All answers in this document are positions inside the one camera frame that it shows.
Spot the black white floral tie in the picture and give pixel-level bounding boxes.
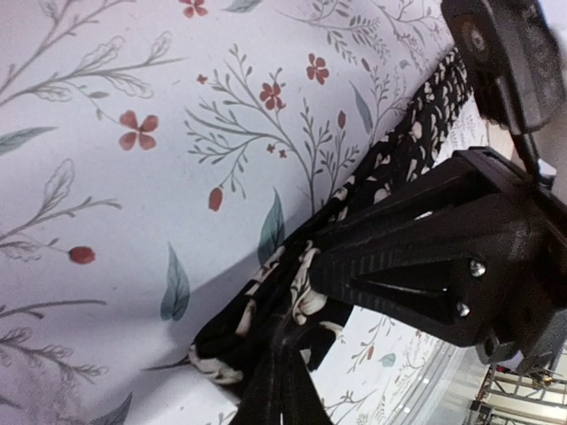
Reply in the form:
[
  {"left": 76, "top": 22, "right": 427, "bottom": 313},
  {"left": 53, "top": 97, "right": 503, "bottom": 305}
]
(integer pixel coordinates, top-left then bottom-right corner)
[{"left": 187, "top": 48, "right": 472, "bottom": 385}]

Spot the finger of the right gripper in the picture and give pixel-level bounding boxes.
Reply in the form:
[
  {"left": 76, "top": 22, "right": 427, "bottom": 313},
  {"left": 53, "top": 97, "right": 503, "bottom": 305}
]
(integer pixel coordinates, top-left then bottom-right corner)
[
  {"left": 325, "top": 150, "right": 539, "bottom": 266},
  {"left": 309, "top": 229, "right": 532, "bottom": 347}
]

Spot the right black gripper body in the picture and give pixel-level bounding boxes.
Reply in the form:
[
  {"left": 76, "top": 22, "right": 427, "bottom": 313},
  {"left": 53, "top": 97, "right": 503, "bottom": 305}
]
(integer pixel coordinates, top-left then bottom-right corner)
[{"left": 476, "top": 190, "right": 566, "bottom": 372}]

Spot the front metal rail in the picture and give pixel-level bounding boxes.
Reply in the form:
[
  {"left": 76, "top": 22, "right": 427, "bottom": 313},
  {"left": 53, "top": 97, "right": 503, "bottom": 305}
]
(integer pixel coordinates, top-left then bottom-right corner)
[{"left": 385, "top": 343, "right": 488, "bottom": 425}]

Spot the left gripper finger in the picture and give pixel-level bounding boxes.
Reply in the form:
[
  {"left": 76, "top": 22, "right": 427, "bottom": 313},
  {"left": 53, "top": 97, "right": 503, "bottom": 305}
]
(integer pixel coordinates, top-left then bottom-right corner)
[{"left": 231, "top": 321, "right": 330, "bottom": 424}]

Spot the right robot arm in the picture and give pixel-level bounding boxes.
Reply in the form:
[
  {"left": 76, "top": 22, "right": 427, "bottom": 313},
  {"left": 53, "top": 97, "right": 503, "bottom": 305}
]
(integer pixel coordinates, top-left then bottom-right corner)
[{"left": 309, "top": 1, "right": 566, "bottom": 375}]

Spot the floral table mat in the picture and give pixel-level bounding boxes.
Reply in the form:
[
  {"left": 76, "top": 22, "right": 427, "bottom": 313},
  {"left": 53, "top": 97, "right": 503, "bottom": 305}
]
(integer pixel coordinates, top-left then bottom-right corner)
[{"left": 1, "top": 1, "right": 452, "bottom": 424}]

